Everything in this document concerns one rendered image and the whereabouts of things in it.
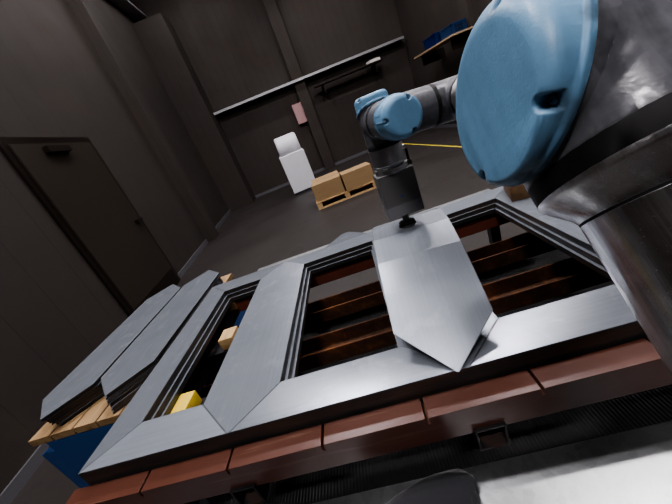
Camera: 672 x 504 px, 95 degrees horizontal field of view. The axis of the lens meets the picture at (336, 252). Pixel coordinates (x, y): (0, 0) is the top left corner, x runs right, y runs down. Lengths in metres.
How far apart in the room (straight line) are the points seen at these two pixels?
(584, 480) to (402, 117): 0.64
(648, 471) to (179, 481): 0.75
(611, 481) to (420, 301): 0.37
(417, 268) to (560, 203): 0.46
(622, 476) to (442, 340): 0.31
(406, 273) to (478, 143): 0.44
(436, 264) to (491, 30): 0.49
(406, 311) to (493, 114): 0.45
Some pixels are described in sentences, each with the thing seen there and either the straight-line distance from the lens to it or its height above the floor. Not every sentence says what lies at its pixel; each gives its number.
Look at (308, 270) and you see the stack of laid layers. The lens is 1.16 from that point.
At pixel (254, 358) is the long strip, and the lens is 0.81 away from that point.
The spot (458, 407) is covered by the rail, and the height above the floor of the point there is 0.83.
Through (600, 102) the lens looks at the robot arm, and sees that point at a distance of 0.22.
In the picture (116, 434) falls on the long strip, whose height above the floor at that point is 0.86.
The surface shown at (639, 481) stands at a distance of 0.71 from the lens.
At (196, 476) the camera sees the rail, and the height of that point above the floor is 0.83.
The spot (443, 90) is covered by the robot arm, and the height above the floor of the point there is 1.26.
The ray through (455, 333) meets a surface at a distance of 0.60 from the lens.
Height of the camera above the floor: 1.29
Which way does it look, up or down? 22 degrees down
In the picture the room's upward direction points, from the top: 22 degrees counter-clockwise
